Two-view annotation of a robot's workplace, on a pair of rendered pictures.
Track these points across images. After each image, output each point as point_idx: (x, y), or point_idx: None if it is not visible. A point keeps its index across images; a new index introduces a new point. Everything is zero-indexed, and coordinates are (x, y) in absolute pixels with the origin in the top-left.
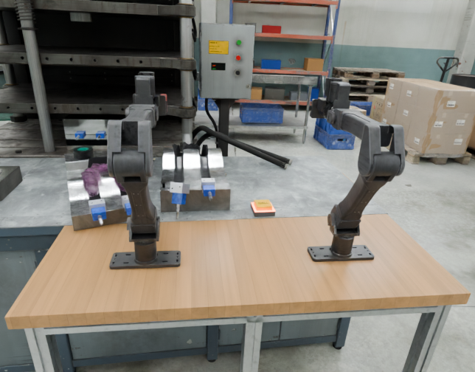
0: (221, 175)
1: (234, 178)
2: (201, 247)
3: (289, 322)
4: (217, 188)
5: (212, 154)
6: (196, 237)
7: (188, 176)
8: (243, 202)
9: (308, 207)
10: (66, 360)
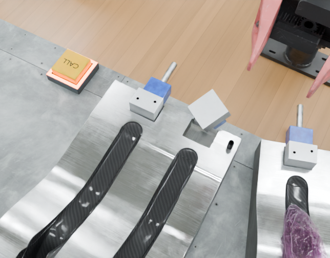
0: (78, 147)
1: None
2: (220, 47)
3: None
4: (135, 91)
5: (33, 221)
6: (213, 69)
7: (148, 181)
8: (76, 113)
9: None
10: None
